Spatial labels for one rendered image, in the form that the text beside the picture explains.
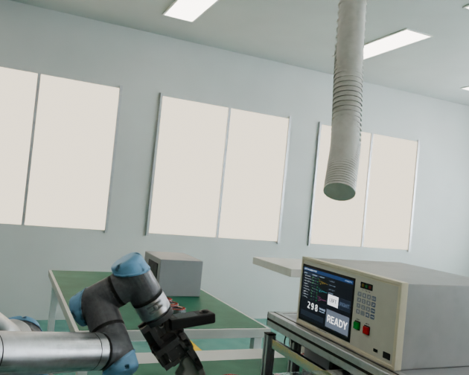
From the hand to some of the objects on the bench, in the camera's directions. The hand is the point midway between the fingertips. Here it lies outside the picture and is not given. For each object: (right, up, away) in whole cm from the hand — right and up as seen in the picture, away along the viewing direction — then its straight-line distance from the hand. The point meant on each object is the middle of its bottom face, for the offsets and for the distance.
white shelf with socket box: (+35, -36, +115) cm, 126 cm away
